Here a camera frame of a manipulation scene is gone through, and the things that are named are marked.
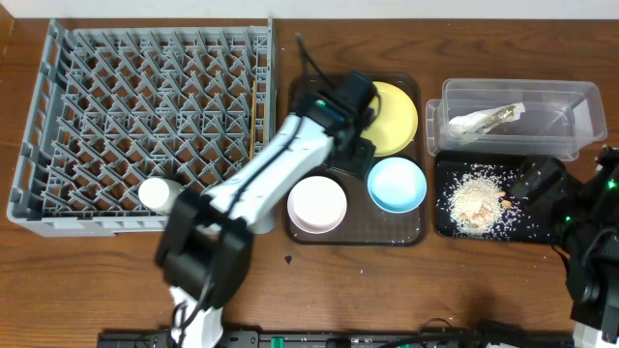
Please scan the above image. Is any light blue bowl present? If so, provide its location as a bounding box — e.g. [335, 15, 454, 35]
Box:
[367, 157, 427, 214]

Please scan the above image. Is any white paper cup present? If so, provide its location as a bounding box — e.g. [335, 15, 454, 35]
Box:
[138, 177, 184, 215]

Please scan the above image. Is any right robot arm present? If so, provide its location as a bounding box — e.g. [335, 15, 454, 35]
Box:
[510, 146, 618, 347]

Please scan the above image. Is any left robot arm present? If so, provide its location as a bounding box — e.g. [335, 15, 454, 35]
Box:
[155, 71, 378, 347]

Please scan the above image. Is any rice food waste pile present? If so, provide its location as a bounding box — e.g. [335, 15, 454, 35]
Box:
[435, 162, 540, 241]

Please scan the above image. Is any black waste tray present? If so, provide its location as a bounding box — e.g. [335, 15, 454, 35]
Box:
[434, 151, 558, 245]

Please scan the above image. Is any grey dishwasher rack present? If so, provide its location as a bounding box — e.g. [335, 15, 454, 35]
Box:
[7, 21, 277, 237]

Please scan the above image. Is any yellow plate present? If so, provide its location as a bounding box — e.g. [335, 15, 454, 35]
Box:
[361, 81, 418, 157]

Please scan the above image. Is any white pink bowl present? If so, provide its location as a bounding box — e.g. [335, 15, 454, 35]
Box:
[286, 176, 347, 234]

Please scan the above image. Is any clear plastic bin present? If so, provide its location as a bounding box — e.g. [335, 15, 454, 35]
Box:
[426, 78, 607, 161]

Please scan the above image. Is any dark brown serving tray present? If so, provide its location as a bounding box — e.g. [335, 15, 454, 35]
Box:
[282, 72, 428, 247]

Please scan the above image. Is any black equipment rail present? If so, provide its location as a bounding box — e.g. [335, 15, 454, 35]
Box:
[96, 318, 576, 348]

